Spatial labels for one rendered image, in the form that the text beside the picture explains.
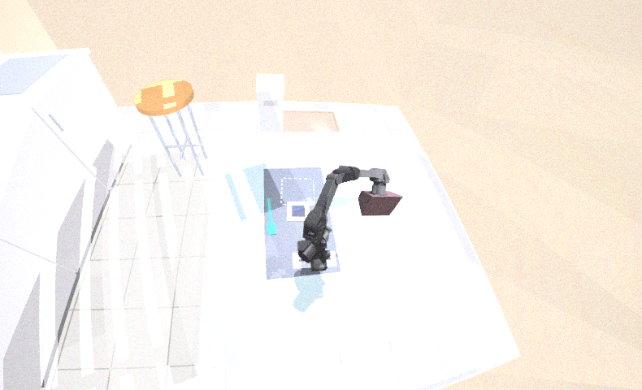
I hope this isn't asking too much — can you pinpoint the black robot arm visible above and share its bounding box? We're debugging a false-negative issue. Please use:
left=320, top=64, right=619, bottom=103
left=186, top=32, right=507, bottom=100
left=297, top=165, right=390, bottom=263

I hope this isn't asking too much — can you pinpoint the white square tile with dark blue centre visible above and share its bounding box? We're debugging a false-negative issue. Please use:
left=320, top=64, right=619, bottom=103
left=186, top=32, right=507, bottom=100
left=287, top=201, right=309, bottom=222

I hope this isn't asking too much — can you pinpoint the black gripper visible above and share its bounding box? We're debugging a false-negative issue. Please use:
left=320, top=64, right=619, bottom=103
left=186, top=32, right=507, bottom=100
left=310, top=244, right=328, bottom=271

